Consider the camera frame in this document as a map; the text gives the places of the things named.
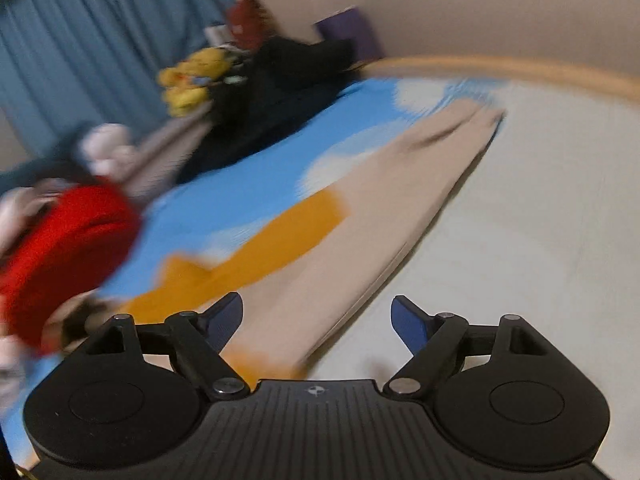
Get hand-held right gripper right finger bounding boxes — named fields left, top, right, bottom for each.
left=382, top=294, right=551, bottom=401

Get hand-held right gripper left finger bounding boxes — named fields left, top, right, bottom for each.
left=85, top=292, right=252, bottom=401

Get mustard yellow garment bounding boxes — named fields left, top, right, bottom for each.
left=127, top=187, right=351, bottom=381

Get beige pants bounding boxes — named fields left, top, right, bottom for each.
left=220, top=97, right=508, bottom=381

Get black clothes pile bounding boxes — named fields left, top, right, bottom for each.
left=177, top=37, right=363, bottom=186

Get blue and white printed bedsheet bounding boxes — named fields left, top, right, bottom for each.
left=0, top=67, right=640, bottom=466

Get grey headboard ledge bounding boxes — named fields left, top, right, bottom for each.
left=120, top=102, right=221, bottom=196

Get red folded blanket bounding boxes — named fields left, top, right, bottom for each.
left=0, top=182, right=143, bottom=356

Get white plush toy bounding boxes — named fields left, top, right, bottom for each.
left=80, top=122, right=138, bottom=178

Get dark teal shark plush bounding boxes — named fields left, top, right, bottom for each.
left=0, top=157, right=96, bottom=196

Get yellow plush toy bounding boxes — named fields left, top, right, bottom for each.
left=157, top=47, right=233, bottom=118

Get red-brown plush toy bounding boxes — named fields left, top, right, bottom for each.
left=225, top=0, right=273, bottom=53

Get purple box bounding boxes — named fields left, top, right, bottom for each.
left=315, top=7, right=386, bottom=63

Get blue curtain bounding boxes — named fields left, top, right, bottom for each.
left=0, top=0, right=238, bottom=133

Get wooden bed frame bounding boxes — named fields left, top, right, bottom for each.
left=350, top=55, right=640, bottom=116

